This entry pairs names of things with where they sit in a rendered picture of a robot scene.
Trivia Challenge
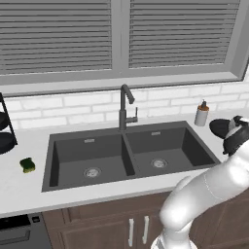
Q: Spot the black wire stand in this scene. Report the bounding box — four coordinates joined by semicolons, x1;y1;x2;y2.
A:
0;92;18;156

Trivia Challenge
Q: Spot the green and yellow sponge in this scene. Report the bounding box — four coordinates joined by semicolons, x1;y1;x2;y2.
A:
18;157;37;174

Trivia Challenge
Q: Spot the dark dishwasher handle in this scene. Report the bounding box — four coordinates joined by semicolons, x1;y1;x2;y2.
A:
0;230;32;246

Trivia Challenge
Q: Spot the dark grey tap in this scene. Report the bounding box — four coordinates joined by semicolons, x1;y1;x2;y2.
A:
118;84;136;132

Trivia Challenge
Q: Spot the brown cupboard front panel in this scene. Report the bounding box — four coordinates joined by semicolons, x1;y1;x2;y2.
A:
61;191;173;225

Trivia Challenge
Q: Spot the dark grey double sink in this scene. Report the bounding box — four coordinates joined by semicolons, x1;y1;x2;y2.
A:
41;120;223;194

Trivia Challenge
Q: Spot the brown cupboard door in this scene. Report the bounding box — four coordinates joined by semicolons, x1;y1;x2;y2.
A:
189;189;249;249
135;212;166;249
57;216;138;249

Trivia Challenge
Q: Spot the grey window blind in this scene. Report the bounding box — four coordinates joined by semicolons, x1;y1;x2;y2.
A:
0;0;113;76
128;0;241;69

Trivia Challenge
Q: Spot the white cupboard handle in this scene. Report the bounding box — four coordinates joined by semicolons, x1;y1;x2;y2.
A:
127;218;135;248
142;215;151;245

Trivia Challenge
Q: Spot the dark grey dishwasher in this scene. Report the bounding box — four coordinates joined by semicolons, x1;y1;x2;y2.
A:
0;212;53;249

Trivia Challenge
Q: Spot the white soap dispenser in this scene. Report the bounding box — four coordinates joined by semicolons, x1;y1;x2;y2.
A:
194;99;210;127

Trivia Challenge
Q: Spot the dark grey tap lever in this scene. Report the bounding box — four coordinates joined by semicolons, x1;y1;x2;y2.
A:
125;106;139;125

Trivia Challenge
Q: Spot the grey window frame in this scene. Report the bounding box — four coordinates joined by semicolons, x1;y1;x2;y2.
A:
0;0;249;97

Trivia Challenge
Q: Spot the black plate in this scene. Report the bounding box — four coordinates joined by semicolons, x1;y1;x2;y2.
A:
0;131;18;156
0;111;12;131

